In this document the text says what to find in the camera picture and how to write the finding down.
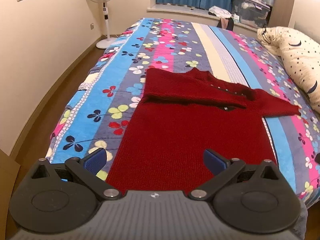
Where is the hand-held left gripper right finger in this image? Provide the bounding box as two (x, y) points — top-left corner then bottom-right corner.
(187, 149), (281, 201)

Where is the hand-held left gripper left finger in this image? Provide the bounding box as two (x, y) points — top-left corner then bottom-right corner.
(30, 147), (123, 201)

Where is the red knit sweater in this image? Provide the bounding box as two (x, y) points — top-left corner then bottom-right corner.
(106, 67), (302, 196)

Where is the pile of light clothes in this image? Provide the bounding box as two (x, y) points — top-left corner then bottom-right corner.
(208, 6), (232, 18)

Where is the cardboard box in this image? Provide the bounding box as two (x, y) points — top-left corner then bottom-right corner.
(0, 149), (21, 240)

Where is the star and moon print pillow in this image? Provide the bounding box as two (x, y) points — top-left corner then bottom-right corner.
(257, 26), (320, 110)

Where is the floral striped blanket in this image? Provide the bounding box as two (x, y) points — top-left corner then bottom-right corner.
(46, 17), (320, 207)

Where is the white window sill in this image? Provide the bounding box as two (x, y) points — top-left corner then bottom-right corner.
(146, 4), (263, 28)

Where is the clear plastic storage box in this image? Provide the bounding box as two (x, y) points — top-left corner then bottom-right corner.
(231, 0), (272, 29)

